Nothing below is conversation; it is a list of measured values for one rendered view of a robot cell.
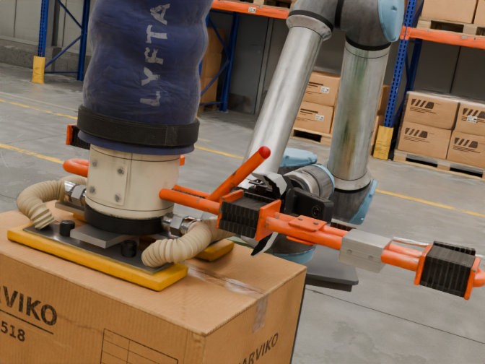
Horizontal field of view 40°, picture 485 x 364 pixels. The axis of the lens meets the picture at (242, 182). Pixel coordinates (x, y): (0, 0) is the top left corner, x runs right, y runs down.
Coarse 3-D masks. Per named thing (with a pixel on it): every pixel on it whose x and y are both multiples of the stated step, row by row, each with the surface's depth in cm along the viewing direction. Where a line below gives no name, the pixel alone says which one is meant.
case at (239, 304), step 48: (0, 240) 123; (144, 240) 135; (0, 288) 120; (48, 288) 114; (96, 288) 110; (144, 288) 112; (192, 288) 115; (240, 288) 118; (288, 288) 127; (0, 336) 122; (48, 336) 116; (96, 336) 111; (144, 336) 106; (192, 336) 101; (240, 336) 112; (288, 336) 134
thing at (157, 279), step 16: (64, 224) 122; (16, 240) 123; (32, 240) 121; (48, 240) 121; (64, 240) 121; (80, 240) 122; (128, 240) 118; (64, 256) 118; (80, 256) 117; (96, 256) 117; (112, 256) 117; (128, 256) 117; (112, 272) 114; (128, 272) 113; (144, 272) 113; (160, 272) 114; (176, 272) 116; (160, 288) 111
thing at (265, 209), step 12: (240, 192) 121; (228, 204) 114; (240, 204) 116; (252, 204) 117; (264, 204) 119; (276, 204) 117; (228, 216) 115; (240, 216) 114; (252, 216) 112; (264, 216) 113; (228, 228) 114; (240, 228) 113; (252, 228) 112
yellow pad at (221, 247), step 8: (80, 216) 140; (152, 240) 133; (216, 240) 134; (224, 240) 135; (208, 248) 129; (216, 248) 130; (224, 248) 132; (232, 248) 136; (200, 256) 129; (208, 256) 128; (216, 256) 129
